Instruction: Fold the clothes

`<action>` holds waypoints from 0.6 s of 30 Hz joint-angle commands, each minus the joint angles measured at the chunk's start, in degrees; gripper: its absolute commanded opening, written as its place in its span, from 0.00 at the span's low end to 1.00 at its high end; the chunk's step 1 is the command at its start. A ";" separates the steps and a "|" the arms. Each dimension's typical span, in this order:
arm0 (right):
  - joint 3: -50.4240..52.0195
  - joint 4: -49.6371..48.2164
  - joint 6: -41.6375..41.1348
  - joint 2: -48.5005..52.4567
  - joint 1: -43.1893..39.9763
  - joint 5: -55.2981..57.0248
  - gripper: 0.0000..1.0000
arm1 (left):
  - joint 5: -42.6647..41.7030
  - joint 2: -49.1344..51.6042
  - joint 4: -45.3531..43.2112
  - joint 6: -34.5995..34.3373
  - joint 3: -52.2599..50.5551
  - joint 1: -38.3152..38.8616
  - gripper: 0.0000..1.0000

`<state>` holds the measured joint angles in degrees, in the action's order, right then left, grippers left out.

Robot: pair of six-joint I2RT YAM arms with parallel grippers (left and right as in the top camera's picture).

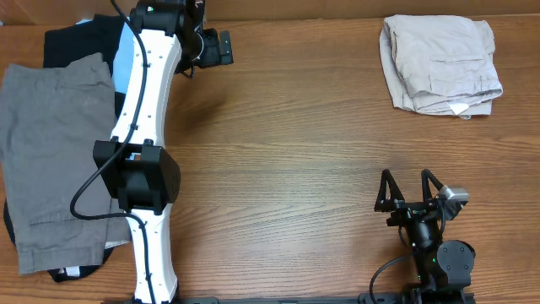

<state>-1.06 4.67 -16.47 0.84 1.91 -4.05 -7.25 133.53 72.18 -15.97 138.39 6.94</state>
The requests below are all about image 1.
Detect black and blue shirt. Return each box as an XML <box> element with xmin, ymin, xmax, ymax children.
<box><xmin>3</xmin><ymin>15</ymin><xmax>129</xmax><ymax>283</ymax></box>

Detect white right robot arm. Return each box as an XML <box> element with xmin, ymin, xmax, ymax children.
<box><xmin>369</xmin><ymin>169</ymin><xmax>476</xmax><ymax>304</ymax></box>

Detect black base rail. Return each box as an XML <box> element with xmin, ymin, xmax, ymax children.
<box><xmin>101</xmin><ymin>293</ymin><xmax>476</xmax><ymax>304</ymax></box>

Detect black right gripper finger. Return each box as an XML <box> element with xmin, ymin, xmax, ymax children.
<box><xmin>374</xmin><ymin>169</ymin><xmax>405</xmax><ymax>212</ymax></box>
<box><xmin>421</xmin><ymin>169</ymin><xmax>444</xmax><ymax>202</ymax></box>

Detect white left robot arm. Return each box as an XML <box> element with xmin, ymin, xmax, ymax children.
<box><xmin>93</xmin><ymin>1</ymin><xmax>233</xmax><ymax>303</ymax></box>

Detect grey shorts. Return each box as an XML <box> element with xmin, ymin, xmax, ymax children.
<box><xmin>1</xmin><ymin>53</ymin><xmax>130</xmax><ymax>274</ymax></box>

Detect beige khaki shorts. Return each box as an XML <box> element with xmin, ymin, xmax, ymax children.
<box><xmin>379</xmin><ymin>14</ymin><xmax>503</xmax><ymax>119</ymax></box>

